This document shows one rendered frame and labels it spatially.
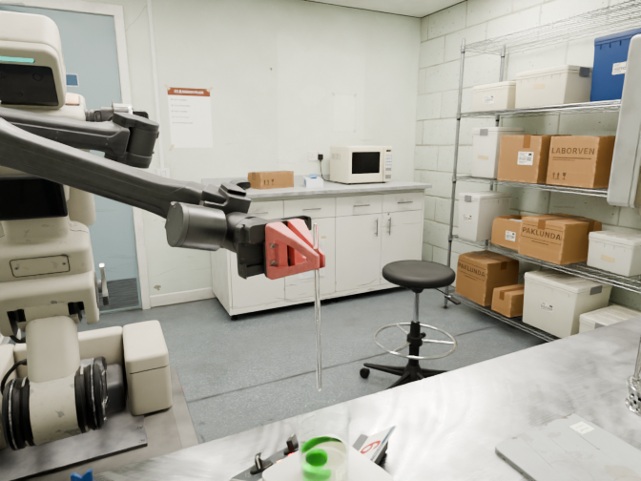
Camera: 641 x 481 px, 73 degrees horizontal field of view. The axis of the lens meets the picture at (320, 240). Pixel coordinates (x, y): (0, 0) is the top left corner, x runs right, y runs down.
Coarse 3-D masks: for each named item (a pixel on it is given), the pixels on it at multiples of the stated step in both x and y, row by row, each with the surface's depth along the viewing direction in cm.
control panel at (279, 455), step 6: (282, 450) 64; (270, 456) 63; (276, 456) 62; (282, 456) 61; (276, 462) 59; (240, 474) 59; (246, 474) 58; (252, 474) 57; (258, 474) 56; (246, 480) 56; (252, 480) 55
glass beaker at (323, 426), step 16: (336, 400) 53; (304, 416) 52; (320, 416) 53; (336, 416) 53; (304, 432) 48; (320, 432) 54; (336, 432) 47; (304, 448) 49; (320, 448) 48; (336, 448) 48; (304, 464) 49; (320, 464) 48; (336, 464) 48; (304, 480) 50; (320, 480) 49; (336, 480) 49
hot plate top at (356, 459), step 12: (288, 456) 55; (360, 456) 55; (276, 468) 53; (288, 468) 53; (360, 468) 53; (372, 468) 53; (264, 480) 51; (276, 480) 51; (288, 480) 51; (348, 480) 51; (360, 480) 51; (372, 480) 51; (384, 480) 51
